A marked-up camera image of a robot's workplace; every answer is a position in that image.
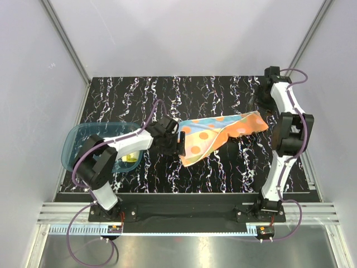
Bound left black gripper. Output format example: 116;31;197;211
160;131;185;156

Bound orange blue dotted towel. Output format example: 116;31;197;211
179;111;268;167

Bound yellow white patterned towel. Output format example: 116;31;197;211
121;151;140;163

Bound blue transparent plastic bin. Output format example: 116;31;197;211
60;121;144;173

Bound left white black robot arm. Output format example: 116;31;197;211
72;128;185;221

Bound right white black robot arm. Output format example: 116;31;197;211
252;79;315;222

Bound black marble pattern mat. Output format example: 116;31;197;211
55;75;311;194

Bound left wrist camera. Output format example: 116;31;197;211
146;115;179;136

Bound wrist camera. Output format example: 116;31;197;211
146;115;179;136
264;66;292;85

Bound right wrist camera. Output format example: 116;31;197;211
264;66;292;85

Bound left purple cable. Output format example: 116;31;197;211
66;99;168;266

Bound purple cable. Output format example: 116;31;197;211
66;99;168;266
258;68;309;241

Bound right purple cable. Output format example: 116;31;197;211
258;68;309;241

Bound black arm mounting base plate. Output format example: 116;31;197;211
89;193;286;223

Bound grey slotted cable duct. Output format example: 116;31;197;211
49;223;257;237

